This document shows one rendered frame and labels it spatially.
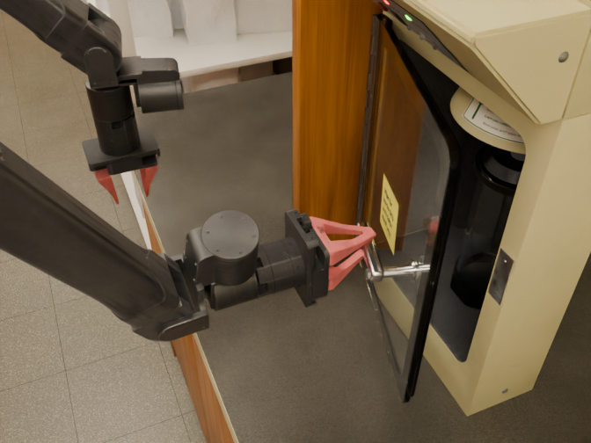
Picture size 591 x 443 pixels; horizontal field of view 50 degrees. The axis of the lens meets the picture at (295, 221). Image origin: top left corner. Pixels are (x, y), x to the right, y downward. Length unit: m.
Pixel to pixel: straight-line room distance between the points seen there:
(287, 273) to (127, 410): 1.44
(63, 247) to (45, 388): 1.71
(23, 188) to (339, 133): 0.59
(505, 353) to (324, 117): 0.41
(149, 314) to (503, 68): 0.39
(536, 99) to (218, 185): 0.81
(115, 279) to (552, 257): 0.46
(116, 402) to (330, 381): 1.26
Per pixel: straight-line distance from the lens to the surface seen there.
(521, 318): 0.80
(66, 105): 3.58
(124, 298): 0.61
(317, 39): 0.87
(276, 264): 0.69
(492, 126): 0.72
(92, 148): 0.96
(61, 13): 0.84
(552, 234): 0.71
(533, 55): 0.54
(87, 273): 0.55
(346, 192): 1.04
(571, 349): 1.05
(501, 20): 0.52
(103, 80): 0.86
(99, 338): 2.28
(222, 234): 0.62
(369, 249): 0.73
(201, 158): 1.34
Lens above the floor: 1.70
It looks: 41 degrees down
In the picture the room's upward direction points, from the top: straight up
